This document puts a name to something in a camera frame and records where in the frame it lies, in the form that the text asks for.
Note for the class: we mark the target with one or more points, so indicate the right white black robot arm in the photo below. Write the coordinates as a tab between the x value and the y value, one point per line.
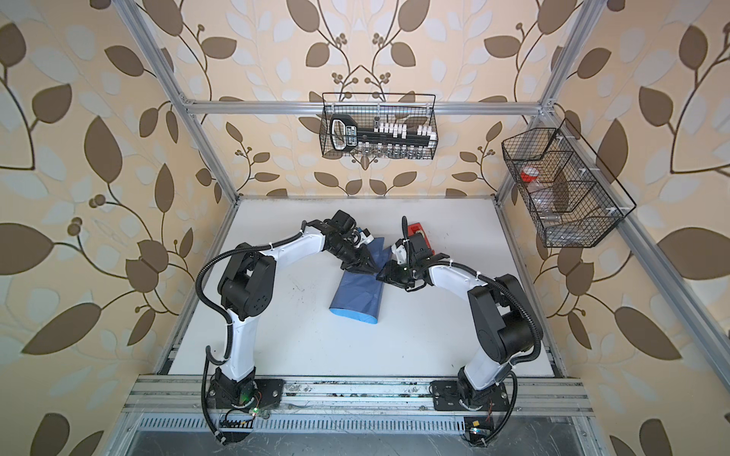
506	326

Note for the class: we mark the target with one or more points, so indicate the black wire basket back wall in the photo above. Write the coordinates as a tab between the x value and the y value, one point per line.
411	108

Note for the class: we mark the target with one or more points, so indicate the black wire basket wall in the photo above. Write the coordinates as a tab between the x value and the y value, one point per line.
577	200
411	108

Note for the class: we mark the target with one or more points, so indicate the black wire basket right wall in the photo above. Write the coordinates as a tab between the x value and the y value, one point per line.
577	200

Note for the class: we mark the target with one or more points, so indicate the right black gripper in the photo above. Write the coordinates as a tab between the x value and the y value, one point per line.
390	275

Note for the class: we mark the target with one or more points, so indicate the light blue wrapping paper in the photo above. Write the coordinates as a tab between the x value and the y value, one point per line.
359	296

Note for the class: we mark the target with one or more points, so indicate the black socket wrench set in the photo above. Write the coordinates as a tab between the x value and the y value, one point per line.
345	134

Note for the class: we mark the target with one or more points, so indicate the red capped clear container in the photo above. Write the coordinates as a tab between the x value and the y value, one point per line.
529	174

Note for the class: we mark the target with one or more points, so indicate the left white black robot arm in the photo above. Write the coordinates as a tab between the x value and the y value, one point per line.
239	285

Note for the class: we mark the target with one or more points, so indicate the aluminium front rail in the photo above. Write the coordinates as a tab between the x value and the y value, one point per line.
356	395

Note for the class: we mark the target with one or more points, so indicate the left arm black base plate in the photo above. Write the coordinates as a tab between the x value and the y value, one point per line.
249	394

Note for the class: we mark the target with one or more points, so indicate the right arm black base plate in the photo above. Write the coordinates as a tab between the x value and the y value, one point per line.
460	396

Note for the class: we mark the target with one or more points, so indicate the red tape dispenser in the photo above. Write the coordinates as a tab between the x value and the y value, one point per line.
416	230

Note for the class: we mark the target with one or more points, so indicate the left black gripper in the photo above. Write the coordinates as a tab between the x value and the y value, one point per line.
360	264

